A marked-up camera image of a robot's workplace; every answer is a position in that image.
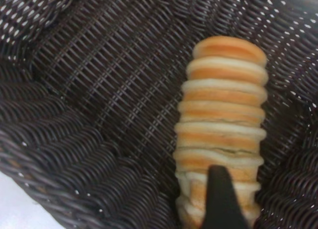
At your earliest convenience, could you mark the striped orange bread loaf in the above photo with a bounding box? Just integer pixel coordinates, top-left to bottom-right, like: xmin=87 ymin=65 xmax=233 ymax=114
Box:
xmin=173 ymin=36 xmax=269 ymax=229

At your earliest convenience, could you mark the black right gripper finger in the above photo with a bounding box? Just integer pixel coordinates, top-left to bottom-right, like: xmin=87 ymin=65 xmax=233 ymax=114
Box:
xmin=201 ymin=165 xmax=249 ymax=229

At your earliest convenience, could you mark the black woven wicker basket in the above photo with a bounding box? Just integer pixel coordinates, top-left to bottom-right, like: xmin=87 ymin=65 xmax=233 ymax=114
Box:
xmin=0 ymin=0 xmax=318 ymax=229

